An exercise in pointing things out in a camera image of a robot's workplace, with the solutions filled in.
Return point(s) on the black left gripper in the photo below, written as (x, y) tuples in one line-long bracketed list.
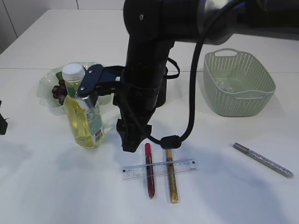
[(3, 125)]

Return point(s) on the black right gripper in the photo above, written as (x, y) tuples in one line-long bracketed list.
[(130, 133)]

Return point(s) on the clear plastic ruler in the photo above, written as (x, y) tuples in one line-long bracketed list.
[(159, 168)]

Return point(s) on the yellow drink bottle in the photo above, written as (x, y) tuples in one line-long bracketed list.
[(86, 124)]

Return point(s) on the red glitter marker pen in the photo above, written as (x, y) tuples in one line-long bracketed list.
[(149, 171)]

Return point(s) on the purple artificial grape bunch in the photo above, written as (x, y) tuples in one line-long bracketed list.
[(59, 92)]

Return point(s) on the clear plastic sheet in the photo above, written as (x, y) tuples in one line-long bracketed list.
[(231, 85)]

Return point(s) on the silver glitter marker pen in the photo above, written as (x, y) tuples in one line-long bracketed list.
[(263, 160)]

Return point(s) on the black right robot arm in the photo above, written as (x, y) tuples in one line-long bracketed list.
[(155, 25)]

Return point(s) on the black mesh pen holder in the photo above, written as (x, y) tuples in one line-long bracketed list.
[(161, 99)]

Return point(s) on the gold glitter marker pen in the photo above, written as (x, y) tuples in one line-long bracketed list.
[(171, 177)]

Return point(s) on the green woven plastic basket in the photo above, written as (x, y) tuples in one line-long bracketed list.
[(258, 85)]

